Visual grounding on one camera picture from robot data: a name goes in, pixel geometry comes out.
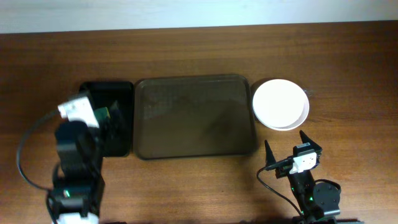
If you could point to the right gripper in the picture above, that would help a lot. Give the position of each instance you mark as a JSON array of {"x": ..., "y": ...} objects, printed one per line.
[{"x": 288, "y": 163}]

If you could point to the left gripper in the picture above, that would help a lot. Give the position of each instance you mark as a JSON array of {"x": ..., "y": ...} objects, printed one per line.
[{"x": 109, "y": 123}]

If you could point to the green and yellow sponge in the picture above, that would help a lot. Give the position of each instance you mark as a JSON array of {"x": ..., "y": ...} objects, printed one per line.
[{"x": 102, "y": 114}]

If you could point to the white plate top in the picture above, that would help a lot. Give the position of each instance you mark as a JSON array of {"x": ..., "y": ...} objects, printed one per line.
[{"x": 280, "y": 104}]

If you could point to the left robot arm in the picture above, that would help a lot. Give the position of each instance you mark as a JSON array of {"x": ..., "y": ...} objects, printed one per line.
[{"x": 78, "y": 185}]

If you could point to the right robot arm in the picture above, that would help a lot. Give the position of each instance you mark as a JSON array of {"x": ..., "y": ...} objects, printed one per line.
[{"x": 318, "y": 200}]

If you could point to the black rectangular water tray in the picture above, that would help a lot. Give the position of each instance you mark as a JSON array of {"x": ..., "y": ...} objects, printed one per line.
[{"x": 103, "y": 94}]

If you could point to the brown plastic serving tray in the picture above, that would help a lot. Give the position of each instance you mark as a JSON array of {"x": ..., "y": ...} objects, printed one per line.
[{"x": 198, "y": 116}]

